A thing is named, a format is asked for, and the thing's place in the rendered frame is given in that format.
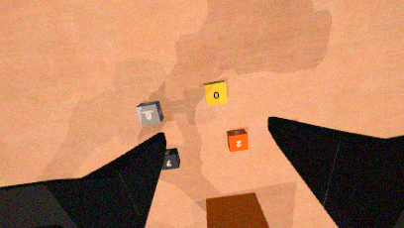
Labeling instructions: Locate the yellow block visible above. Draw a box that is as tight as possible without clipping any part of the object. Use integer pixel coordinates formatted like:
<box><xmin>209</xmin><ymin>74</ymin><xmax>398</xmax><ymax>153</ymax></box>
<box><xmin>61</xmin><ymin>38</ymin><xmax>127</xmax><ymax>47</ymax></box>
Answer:
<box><xmin>204</xmin><ymin>80</ymin><xmax>228</xmax><ymax>106</ymax></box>

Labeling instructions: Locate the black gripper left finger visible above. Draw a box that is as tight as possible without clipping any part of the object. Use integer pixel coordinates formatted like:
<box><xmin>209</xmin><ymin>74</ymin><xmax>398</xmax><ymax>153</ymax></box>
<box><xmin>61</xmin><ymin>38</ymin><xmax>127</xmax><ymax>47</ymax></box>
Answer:
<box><xmin>0</xmin><ymin>132</ymin><xmax>166</xmax><ymax>228</ymax></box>

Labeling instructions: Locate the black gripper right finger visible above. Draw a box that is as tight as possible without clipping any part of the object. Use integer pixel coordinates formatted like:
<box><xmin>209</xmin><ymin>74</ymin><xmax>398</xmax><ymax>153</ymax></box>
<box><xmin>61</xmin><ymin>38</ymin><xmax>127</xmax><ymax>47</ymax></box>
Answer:
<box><xmin>267</xmin><ymin>116</ymin><xmax>404</xmax><ymax>228</ymax></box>

